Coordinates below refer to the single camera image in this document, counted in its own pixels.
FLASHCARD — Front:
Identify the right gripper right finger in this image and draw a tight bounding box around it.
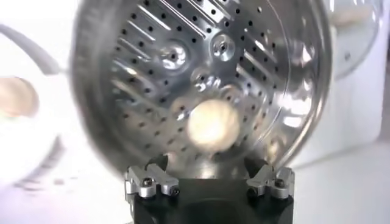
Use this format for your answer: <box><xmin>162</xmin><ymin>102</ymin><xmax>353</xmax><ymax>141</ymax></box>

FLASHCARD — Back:
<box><xmin>243</xmin><ymin>156</ymin><xmax>296</xmax><ymax>200</ymax></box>

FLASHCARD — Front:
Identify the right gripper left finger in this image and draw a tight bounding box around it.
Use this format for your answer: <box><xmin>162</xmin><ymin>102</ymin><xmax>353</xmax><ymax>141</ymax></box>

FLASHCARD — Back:
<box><xmin>124</xmin><ymin>154</ymin><xmax>180</xmax><ymax>200</ymax></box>

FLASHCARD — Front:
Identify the white steamed baozi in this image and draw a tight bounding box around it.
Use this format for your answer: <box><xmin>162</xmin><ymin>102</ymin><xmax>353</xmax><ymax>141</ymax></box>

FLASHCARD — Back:
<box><xmin>0</xmin><ymin>77</ymin><xmax>40</xmax><ymax>118</ymax></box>
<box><xmin>186</xmin><ymin>99</ymin><xmax>241</xmax><ymax>153</ymax></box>

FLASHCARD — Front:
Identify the perforated steel steamer basket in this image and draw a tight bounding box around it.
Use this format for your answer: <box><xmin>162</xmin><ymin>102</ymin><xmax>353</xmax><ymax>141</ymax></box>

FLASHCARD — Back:
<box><xmin>69</xmin><ymin>0</ymin><xmax>335</xmax><ymax>180</ymax></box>

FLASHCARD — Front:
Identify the large white plate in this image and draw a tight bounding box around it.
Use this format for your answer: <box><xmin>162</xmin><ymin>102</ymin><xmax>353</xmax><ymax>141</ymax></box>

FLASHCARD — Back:
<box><xmin>0</xmin><ymin>23</ymin><xmax>66</xmax><ymax>188</ymax></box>

